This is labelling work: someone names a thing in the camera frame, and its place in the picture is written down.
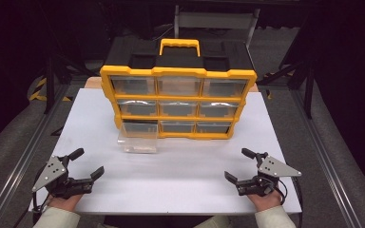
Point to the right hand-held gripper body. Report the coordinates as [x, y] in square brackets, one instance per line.
[274, 169]

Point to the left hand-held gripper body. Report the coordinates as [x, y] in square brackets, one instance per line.
[53, 172]

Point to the pulled-out clear plastic drawer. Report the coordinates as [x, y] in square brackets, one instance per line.
[138, 139]

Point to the yellow black organizer cabinet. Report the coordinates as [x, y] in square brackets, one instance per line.
[177, 55]

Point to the person's right hand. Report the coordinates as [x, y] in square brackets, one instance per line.
[266, 201]

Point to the person's left hand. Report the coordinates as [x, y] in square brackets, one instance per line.
[66, 203]

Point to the yellow black floor tape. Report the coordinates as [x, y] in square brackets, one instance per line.
[38, 95]

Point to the black tripod stand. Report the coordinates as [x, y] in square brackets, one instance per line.
[49, 82]
[309, 91]

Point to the set of closed clear drawers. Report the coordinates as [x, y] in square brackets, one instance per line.
[179, 109]

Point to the aluminium rail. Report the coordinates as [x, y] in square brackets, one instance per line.
[323, 152]
[22, 161]

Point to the grey metal frame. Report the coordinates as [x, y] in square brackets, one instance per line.
[215, 20]

